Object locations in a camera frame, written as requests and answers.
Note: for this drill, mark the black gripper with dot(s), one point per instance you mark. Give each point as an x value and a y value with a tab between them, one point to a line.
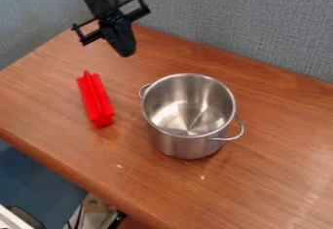
113	17

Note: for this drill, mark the red rectangular block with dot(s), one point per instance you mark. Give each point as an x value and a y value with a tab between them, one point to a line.
98	105

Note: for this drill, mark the stainless steel pot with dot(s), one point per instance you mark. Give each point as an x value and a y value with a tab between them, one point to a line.
191	112

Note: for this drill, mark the white object at corner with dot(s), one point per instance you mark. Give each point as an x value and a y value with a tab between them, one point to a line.
10	221

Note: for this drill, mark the black table leg frame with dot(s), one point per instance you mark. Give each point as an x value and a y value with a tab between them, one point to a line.
76	222

